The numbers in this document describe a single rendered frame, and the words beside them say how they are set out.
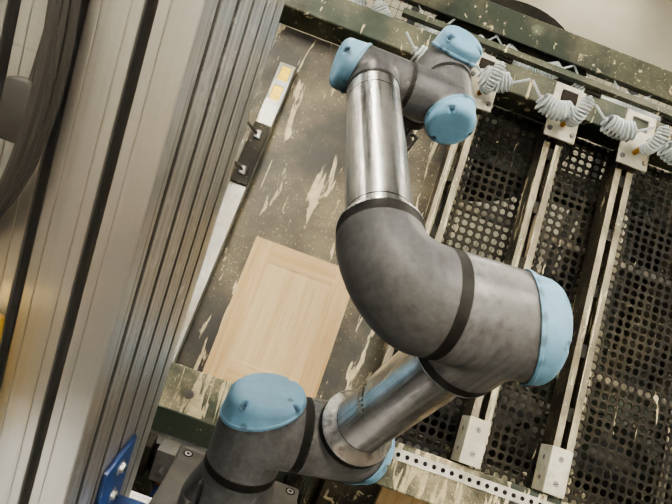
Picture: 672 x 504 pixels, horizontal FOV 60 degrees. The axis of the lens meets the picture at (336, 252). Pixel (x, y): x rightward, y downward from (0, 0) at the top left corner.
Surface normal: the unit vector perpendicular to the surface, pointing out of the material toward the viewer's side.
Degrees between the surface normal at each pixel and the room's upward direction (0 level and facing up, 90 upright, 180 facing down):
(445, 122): 124
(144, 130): 90
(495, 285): 40
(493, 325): 80
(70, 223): 90
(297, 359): 59
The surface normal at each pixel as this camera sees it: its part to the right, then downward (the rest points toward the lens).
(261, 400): 0.21, -0.93
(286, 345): 0.13, -0.24
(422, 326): -0.10, 0.41
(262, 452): 0.18, 0.33
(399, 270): -0.22, -0.28
